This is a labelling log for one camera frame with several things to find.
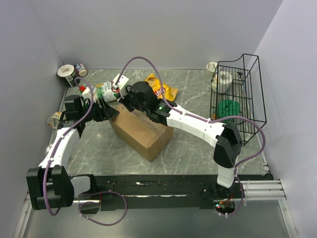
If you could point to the brown cardboard box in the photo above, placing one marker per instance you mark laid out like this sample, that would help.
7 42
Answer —
146 137

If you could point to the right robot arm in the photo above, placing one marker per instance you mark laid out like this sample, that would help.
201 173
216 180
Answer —
223 137

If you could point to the dark cup white lid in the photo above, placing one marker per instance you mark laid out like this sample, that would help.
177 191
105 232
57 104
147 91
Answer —
67 73

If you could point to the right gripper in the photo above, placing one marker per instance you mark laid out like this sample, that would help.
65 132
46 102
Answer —
128 93

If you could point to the blue white can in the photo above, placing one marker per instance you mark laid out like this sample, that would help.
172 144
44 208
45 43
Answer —
80 69

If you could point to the orange white cup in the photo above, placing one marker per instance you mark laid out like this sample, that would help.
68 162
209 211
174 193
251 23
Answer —
54 120

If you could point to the green object in basket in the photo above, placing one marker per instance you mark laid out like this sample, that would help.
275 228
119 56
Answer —
226 108

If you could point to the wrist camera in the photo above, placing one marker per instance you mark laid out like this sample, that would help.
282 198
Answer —
121 83
86 93

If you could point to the white cup in basket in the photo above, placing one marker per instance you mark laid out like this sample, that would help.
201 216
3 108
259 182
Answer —
221 82

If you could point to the black wire basket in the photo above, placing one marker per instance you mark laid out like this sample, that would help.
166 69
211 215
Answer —
237 89

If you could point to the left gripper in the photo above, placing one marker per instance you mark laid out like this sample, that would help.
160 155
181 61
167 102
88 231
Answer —
106 112

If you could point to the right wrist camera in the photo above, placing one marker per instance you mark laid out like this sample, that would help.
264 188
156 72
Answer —
121 83

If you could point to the green Chuba chips bag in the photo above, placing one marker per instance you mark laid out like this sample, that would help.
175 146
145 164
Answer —
105 91

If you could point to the yellow Lays chips bag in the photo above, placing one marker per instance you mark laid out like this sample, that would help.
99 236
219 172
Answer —
169 92

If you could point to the white cup behind basket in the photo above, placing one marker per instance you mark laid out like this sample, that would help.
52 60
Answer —
211 67

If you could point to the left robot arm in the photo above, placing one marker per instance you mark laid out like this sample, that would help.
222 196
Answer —
49 185

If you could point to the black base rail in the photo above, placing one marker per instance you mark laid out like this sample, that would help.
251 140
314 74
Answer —
158 191

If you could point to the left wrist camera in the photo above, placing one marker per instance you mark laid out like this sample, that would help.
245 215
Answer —
86 93

